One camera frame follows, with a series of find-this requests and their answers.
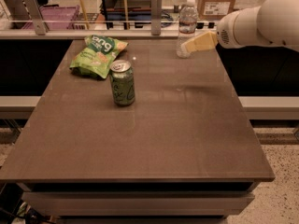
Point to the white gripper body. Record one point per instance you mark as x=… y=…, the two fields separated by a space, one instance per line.
x=226 y=31

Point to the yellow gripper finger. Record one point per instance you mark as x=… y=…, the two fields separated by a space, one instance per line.
x=205 y=41

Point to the clear plastic water bottle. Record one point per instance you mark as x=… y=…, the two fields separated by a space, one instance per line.
x=187 y=23

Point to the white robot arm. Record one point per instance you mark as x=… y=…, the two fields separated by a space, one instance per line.
x=273 y=24

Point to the cardboard box with label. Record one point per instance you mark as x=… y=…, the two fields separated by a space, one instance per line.
x=214 y=9

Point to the black metal cart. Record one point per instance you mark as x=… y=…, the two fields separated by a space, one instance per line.
x=127 y=12

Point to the green soda can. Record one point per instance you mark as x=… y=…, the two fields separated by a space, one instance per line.
x=122 y=82

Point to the brown table with drawers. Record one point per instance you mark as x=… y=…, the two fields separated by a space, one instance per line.
x=184 y=147

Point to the green snack chip bag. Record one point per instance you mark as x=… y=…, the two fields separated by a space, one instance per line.
x=95 y=59

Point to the purple plastic crate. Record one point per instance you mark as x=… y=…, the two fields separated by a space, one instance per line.
x=59 y=18

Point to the grey metal railing post middle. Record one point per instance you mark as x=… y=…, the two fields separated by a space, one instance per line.
x=156 y=12

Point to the grey metal railing post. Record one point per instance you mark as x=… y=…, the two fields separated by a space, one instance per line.
x=156 y=12
x=40 y=26

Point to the yellow broom handle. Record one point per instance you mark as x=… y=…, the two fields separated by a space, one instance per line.
x=84 y=14

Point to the grey metal railing post left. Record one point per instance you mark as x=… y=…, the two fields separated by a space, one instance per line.
x=40 y=26

